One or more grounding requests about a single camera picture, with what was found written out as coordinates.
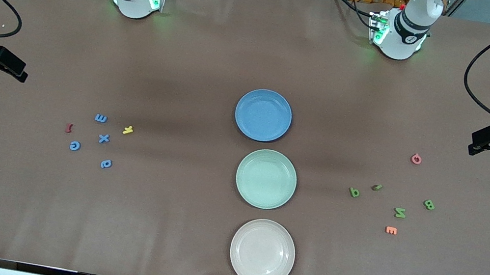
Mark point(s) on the green foam letter q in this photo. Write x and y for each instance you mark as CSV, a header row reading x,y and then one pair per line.
x,y
357,193

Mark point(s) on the orange foam letter E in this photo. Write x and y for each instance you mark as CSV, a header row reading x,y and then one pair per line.
x,y
391,230

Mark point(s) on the blue foam letter a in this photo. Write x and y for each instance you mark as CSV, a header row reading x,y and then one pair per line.
x,y
108,162

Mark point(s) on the blue plate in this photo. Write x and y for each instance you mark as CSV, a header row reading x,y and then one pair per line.
x,y
271,129

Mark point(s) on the blue foam letter E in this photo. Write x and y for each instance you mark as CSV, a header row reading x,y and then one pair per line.
x,y
101,118

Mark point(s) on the green foam letter N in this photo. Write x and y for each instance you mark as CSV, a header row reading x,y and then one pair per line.
x,y
376,187
400,213

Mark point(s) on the yellow foam letter Y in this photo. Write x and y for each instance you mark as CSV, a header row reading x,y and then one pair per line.
x,y
127,130

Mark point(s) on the blue foam letter X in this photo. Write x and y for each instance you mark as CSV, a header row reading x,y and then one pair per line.
x,y
104,138

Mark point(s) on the red foam letter I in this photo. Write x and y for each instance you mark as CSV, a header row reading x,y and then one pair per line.
x,y
69,128

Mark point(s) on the beige plate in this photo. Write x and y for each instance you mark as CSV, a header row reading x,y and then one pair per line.
x,y
262,253

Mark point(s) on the blue foam letter G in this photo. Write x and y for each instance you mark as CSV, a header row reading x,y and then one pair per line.
x,y
71,145

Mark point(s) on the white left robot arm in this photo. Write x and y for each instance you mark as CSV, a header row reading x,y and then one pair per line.
x,y
399,36

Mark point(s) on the green plate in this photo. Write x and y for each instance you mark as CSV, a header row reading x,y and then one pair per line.
x,y
259,170

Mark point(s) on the brown table cover sheet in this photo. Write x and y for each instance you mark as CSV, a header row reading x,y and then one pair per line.
x,y
157,242

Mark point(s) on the red foam letter O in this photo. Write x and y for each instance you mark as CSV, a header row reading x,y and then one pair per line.
x,y
412,158

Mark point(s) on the green foam letter B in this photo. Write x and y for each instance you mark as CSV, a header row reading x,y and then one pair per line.
x,y
429,204

